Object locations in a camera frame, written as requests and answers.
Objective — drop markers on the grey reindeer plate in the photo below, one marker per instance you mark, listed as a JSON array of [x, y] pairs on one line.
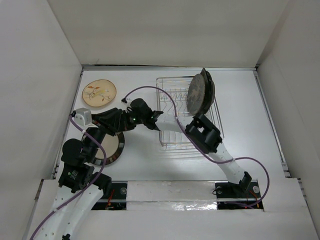
[[196, 94]]

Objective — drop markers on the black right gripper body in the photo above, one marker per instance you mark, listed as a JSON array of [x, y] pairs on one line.
[[131, 120]]

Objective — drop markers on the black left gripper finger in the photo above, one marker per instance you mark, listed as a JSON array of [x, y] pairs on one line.
[[107, 117], [107, 129]]

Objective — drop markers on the beige bird pattern plate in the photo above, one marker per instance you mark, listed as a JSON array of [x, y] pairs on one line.
[[99, 93]]

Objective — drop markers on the wire dish rack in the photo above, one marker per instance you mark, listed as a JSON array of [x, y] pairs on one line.
[[172, 96]]

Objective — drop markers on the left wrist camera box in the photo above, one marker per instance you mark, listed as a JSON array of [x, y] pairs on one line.
[[82, 116]]

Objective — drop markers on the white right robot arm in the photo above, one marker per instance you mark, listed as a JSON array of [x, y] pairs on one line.
[[200, 131]]

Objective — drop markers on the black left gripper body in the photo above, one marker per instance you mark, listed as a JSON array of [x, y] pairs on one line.
[[97, 133]]

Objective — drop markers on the black square floral plate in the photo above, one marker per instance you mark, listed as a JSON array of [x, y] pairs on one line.
[[206, 103]]

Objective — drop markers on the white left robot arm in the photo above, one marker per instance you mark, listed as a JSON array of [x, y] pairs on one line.
[[79, 185]]

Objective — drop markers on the striped rim cream plate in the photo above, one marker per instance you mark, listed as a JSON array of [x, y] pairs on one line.
[[113, 146]]

